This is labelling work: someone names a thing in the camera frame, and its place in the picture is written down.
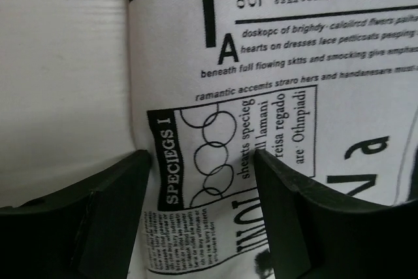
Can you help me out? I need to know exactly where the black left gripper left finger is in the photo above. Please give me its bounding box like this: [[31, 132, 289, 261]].
[[1, 150, 151, 278]]

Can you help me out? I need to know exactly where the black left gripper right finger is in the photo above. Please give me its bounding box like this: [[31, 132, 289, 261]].
[[253, 150, 417, 278]]

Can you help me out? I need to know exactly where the newspaper print cloth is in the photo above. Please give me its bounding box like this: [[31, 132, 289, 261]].
[[128, 0, 417, 278]]

